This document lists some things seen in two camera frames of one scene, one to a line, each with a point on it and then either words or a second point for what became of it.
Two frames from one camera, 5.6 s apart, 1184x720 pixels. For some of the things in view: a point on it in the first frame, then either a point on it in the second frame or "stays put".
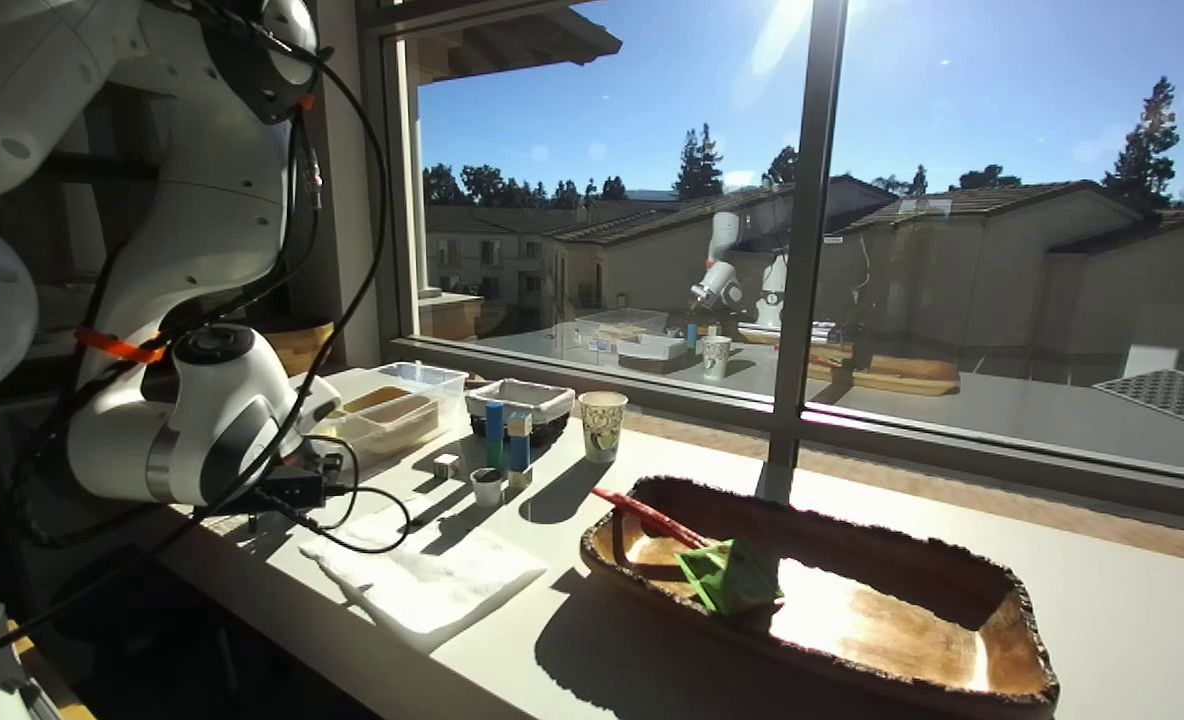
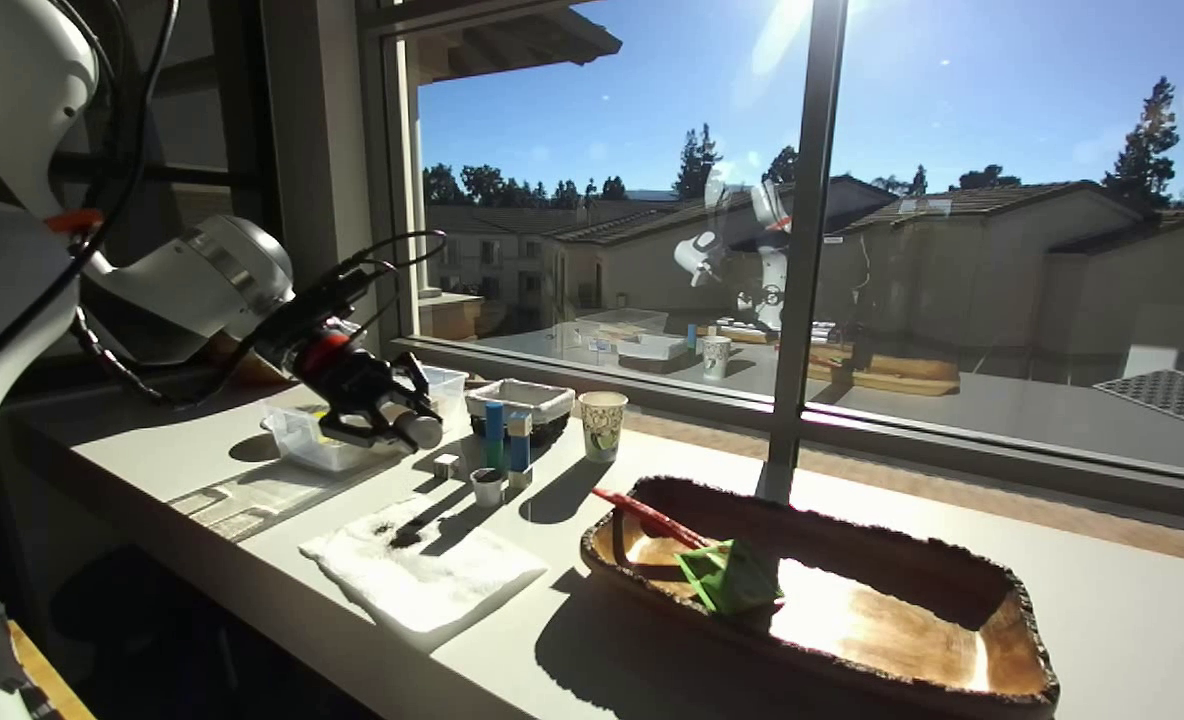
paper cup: x=601 y=413 stays put
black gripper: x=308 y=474 -> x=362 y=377
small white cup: x=491 y=485 stays put
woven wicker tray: x=879 y=616 stays put
